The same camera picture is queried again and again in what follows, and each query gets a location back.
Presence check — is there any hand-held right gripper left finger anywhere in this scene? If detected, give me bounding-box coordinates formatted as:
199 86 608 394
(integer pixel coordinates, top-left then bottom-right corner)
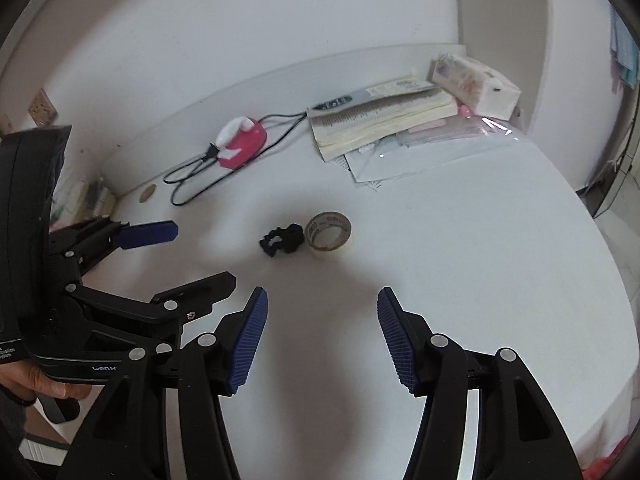
55 286 269 480

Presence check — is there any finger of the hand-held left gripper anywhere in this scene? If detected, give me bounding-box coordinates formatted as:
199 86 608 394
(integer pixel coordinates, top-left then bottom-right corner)
64 271 237 327
49 216 179 275

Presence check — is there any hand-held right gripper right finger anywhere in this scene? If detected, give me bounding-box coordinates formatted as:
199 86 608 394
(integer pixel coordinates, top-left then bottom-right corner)
376 286 586 480

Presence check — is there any person's left hand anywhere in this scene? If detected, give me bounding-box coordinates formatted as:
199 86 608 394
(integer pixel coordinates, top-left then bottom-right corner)
0 359 91 405

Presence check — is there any clutter of small packets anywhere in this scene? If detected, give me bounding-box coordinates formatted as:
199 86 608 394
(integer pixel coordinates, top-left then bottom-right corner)
50 175 118 223

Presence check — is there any white table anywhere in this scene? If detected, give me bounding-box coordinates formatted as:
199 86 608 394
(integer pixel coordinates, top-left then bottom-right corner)
20 42 636 480

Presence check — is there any clear tape roll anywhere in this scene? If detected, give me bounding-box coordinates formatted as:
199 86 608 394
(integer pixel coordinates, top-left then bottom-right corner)
305 211 353 256

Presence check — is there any pink and white small appliance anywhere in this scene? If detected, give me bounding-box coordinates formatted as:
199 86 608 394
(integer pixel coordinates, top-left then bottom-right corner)
215 116 267 170

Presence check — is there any printed paper sheet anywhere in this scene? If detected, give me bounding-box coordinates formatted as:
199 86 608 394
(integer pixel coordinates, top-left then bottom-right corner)
342 150 387 192

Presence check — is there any clear plastic bag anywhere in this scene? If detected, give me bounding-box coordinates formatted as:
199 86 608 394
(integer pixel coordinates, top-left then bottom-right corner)
345 112 528 191

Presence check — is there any thick open book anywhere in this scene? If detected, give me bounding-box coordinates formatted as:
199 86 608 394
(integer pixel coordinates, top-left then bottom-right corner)
310 87 458 163

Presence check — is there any pink printed blanket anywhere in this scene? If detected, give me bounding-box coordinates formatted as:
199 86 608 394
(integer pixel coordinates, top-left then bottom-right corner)
582 435 632 480

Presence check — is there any thin printed booklet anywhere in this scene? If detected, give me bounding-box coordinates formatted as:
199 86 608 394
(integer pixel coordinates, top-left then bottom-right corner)
306 74 436 117

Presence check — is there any white tissue pack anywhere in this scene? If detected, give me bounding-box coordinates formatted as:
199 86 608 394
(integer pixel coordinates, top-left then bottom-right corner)
431 54 522 120

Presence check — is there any blue hanging cloth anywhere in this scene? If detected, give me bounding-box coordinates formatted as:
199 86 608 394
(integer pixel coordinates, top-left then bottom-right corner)
609 7 640 91

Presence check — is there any black power cable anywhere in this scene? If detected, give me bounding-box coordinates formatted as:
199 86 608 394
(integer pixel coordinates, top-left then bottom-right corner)
164 111 308 207

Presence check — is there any black hair tie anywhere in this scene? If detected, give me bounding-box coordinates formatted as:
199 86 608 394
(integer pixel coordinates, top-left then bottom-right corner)
259 223 304 259

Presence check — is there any beige wall socket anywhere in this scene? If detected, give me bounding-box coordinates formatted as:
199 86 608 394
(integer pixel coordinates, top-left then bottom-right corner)
27 88 57 127

